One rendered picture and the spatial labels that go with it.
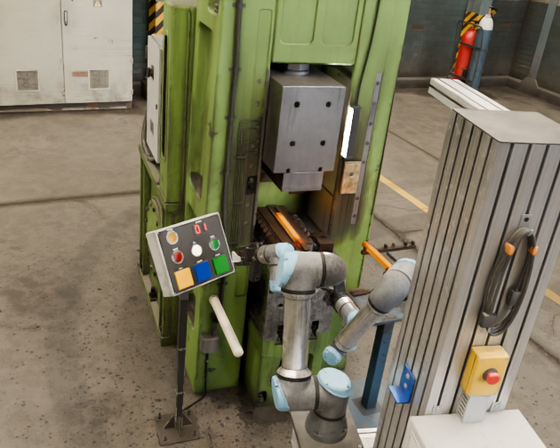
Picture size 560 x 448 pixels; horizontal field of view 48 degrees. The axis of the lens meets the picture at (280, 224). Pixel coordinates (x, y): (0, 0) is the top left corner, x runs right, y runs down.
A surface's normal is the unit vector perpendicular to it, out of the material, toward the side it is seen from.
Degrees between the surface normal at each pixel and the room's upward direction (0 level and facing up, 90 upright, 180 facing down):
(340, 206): 90
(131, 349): 0
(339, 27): 90
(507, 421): 0
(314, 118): 90
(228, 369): 90
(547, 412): 0
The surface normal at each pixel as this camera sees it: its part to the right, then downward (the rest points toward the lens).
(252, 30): 0.34, 0.45
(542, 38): -0.89, 0.11
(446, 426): 0.11, -0.89
